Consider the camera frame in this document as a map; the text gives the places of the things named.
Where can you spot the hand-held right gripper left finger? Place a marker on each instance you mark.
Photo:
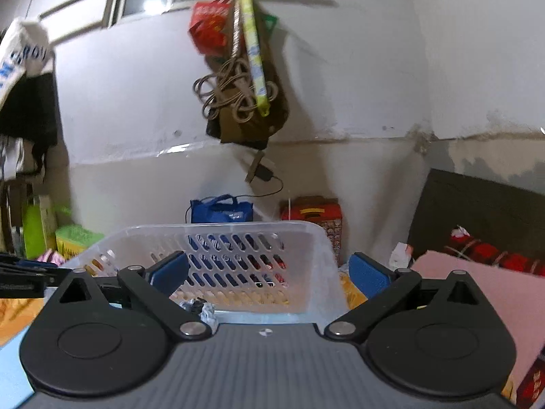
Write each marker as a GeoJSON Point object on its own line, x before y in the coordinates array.
{"type": "Point", "coordinates": [170, 270]}

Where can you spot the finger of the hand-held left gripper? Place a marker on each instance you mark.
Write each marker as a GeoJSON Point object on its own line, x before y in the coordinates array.
{"type": "Point", "coordinates": [25, 260]}
{"type": "Point", "coordinates": [21, 283]}

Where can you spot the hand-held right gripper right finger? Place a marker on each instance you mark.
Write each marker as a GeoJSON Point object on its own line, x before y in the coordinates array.
{"type": "Point", "coordinates": [368, 277]}

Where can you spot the clear plastic basket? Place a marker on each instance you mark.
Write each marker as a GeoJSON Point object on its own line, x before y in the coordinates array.
{"type": "Point", "coordinates": [298, 272]}

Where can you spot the pink striped cloth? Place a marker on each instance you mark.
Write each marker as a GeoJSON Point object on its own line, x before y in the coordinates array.
{"type": "Point", "coordinates": [49, 257]}

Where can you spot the green paper bag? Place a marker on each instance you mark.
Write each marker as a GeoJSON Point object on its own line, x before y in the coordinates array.
{"type": "Point", "coordinates": [36, 230]}

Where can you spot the orange patterned blanket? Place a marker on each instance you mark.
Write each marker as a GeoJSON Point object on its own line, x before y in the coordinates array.
{"type": "Point", "coordinates": [17, 319]}

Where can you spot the white crumpled paper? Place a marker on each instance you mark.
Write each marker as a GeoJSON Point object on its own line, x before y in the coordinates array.
{"type": "Point", "coordinates": [400, 255]}

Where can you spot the small black white toy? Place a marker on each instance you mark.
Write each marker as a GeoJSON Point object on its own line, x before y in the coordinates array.
{"type": "Point", "coordinates": [199, 307]}

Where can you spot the light green box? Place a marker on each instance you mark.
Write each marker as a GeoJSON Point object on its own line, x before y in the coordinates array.
{"type": "Point", "coordinates": [76, 238]}

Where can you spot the red printed carton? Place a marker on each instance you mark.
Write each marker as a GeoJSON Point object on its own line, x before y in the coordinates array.
{"type": "Point", "coordinates": [323, 215]}

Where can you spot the blue fabric bag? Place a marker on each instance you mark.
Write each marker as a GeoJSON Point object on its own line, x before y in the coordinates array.
{"type": "Point", "coordinates": [221, 211]}

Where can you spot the light blue mat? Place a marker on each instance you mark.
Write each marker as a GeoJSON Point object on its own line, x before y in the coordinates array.
{"type": "Point", "coordinates": [10, 379]}

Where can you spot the red plaid cloth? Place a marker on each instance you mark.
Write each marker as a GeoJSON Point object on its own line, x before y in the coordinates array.
{"type": "Point", "coordinates": [489, 251]}

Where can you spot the dark board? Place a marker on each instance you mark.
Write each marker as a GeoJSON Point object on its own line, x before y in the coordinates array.
{"type": "Point", "coordinates": [481, 208]}

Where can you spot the pink blanket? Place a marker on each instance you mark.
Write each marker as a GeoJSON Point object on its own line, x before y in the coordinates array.
{"type": "Point", "coordinates": [502, 306]}

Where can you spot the black garment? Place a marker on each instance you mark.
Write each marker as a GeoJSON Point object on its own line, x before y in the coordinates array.
{"type": "Point", "coordinates": [34, 110]}

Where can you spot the brown hanging bag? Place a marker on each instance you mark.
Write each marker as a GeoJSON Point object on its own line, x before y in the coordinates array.
{"type": "Point", "coordinates": [255, 130]}

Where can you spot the red package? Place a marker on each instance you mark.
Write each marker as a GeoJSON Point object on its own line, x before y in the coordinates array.
{"type": "Point", "coordinates": [532, 387]}

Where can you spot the white cloth with blue letters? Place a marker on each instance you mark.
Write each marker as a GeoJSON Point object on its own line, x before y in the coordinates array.
{"type": "Point", "coordinates": [25, 51]}

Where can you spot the red plastic bag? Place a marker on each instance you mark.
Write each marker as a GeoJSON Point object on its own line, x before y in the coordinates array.
{"type": "Point", "coordinates": [210, 25]}

